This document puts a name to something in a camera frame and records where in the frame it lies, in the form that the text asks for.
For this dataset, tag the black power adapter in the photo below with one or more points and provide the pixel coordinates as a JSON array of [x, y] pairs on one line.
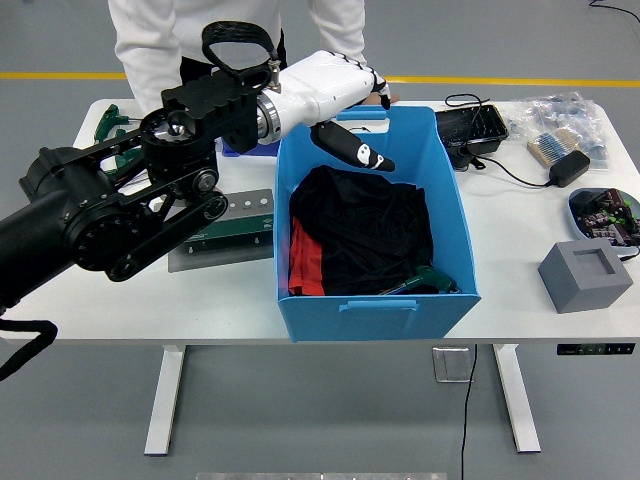
[[570, 167]]

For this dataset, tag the person's right forearm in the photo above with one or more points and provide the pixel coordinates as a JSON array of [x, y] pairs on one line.
[[150, 75]]

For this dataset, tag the white table leg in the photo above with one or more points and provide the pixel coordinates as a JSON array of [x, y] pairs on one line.
[[515, 400], [165, 400]]

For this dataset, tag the clear bags of components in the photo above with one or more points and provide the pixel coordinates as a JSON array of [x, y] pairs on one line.
[[565, 115]]

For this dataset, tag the small blue parts bin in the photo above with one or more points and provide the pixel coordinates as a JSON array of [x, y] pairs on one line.
[[250, 151]]

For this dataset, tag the large blue plastic box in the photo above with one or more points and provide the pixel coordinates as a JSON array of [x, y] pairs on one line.
[[370, 320]]

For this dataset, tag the green grey hex key stand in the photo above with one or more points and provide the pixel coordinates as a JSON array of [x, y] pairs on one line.
[[240, 230]]

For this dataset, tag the person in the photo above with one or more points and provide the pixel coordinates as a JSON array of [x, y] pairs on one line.
[[150, 40]]

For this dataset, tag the light blue dish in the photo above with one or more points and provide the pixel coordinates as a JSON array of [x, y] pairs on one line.
[[574, 220]]

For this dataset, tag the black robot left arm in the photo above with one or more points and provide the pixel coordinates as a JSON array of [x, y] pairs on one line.
[[50, 230]]

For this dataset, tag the taped resistor strip bundle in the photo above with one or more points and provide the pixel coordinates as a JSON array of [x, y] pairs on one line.
[[547, 147]]

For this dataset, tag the black table control panel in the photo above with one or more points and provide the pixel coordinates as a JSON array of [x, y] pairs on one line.
[[595, 349]]

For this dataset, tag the metal floor socket cover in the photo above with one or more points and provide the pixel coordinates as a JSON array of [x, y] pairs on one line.
[[450, 365]]

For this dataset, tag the black plastic tray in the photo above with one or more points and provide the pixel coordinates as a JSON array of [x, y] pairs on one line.
[[470, 130]]

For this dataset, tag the person's left forearm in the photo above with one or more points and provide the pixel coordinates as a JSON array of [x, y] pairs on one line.
[[340, 30]]

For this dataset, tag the loose electronic parts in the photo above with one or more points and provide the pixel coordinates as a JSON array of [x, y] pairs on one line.
[[605, 215]]

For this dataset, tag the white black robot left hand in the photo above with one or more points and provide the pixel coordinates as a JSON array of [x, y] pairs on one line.
[[320, 85]]

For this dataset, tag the grey cube box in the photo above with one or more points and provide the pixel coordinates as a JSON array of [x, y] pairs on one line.
[[580, 295]]

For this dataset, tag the black cloth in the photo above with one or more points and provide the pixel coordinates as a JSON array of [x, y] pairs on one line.
[[370, 225]]

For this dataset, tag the red cloth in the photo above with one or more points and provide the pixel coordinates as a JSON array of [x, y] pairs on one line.
[[306, 260]]

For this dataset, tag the person's left hand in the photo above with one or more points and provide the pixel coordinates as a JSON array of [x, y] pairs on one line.
[[371, 101]]

